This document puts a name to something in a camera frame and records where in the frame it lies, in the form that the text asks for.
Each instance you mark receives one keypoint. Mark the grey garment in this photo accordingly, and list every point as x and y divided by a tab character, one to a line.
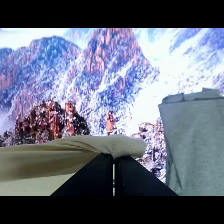
196	146

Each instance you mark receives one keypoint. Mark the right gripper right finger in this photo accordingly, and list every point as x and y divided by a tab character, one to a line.
136	180

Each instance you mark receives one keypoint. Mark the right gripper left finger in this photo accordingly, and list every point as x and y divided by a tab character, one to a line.
95	178

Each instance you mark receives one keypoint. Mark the yellow garment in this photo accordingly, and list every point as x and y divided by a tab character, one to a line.
50	156

